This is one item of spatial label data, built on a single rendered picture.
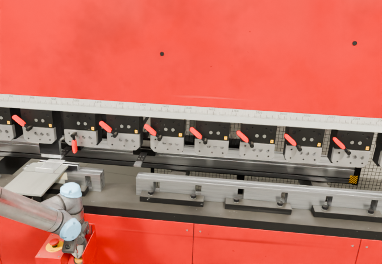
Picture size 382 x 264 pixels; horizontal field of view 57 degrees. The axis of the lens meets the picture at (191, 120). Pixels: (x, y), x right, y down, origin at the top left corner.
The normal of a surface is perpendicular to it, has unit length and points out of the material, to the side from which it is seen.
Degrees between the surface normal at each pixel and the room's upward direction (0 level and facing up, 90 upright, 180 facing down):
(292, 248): 90
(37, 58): 90
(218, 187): 90
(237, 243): 90
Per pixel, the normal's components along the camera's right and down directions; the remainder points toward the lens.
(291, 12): -0.10, 0.35
